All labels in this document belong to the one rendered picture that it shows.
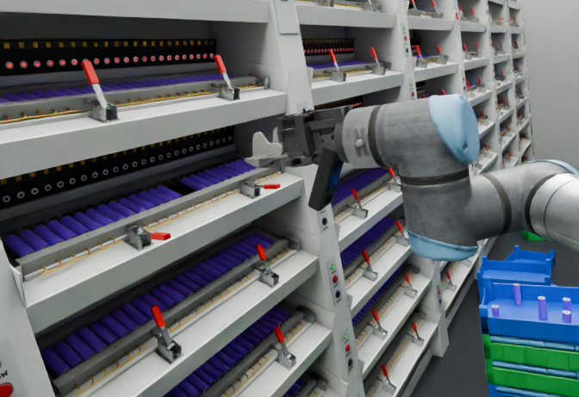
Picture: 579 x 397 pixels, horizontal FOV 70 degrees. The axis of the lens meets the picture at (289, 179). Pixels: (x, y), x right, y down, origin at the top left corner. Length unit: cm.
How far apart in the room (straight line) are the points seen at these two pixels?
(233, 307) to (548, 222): 56
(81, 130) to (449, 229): 51
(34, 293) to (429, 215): 52
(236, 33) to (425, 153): 62
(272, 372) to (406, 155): 61
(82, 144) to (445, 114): 48
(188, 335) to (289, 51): 63
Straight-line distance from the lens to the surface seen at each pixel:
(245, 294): 88
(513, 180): 63
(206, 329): 81
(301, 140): 64
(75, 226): 73
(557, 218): 58
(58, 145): 63
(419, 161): 55
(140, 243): 68
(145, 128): 69
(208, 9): 84
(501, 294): 150
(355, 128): 58
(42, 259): 66
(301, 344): 106
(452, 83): 224
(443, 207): 56
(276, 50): 96
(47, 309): 64
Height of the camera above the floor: 114
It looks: 11 degrees down
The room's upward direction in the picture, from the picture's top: 11 degrees counter-clockwise
